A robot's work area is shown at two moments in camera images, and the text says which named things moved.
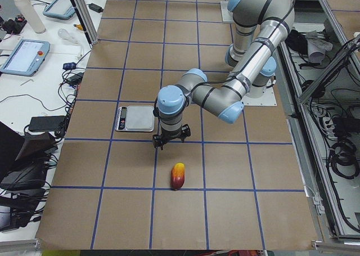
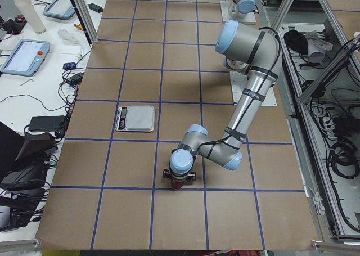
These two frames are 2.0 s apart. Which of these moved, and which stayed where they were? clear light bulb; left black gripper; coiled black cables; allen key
Moved: left black gripper
Stayed: allen key; coiled black cables; clear light bulb
